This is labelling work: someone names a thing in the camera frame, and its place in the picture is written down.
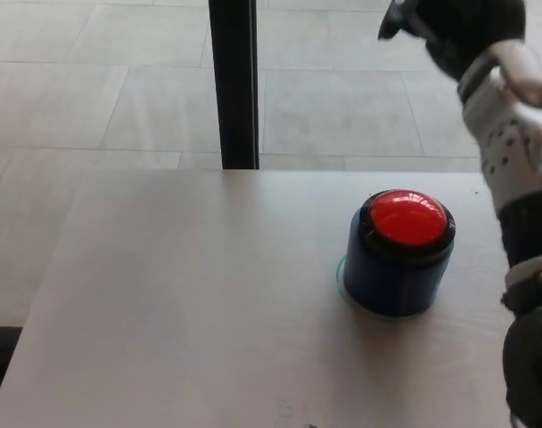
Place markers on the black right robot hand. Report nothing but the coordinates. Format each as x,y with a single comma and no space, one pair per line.
471,22

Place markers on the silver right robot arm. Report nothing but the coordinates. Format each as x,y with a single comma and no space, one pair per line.
507,156

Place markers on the red dome button blue base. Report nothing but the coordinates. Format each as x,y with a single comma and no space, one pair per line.
407,220

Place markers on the black vertical post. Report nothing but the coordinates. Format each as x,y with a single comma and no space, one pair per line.
235,84

